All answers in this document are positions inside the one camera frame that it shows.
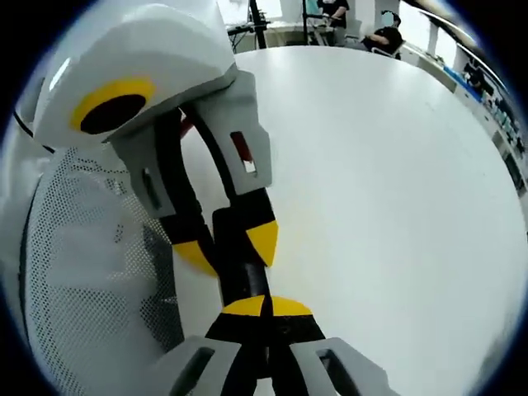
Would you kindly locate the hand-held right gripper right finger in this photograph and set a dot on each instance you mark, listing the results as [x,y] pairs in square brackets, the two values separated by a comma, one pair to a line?
[305,334]

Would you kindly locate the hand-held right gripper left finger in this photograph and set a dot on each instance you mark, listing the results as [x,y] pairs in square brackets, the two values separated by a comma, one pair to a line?
[231,330]

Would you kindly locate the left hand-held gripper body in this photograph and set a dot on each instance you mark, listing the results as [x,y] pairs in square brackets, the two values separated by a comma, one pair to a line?
[156,53]

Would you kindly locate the black tripod stand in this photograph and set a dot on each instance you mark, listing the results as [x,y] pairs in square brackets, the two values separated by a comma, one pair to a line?
[256,20]
[306,20]

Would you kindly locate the white perforated mesh basket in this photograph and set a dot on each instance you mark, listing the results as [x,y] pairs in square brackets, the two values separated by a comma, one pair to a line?
[82,247]

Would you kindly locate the grey office chair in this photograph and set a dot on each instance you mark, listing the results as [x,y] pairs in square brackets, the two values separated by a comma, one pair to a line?
[381,51]

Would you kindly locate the long white counter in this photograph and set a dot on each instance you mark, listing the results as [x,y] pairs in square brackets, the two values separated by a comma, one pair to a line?
[433,68]

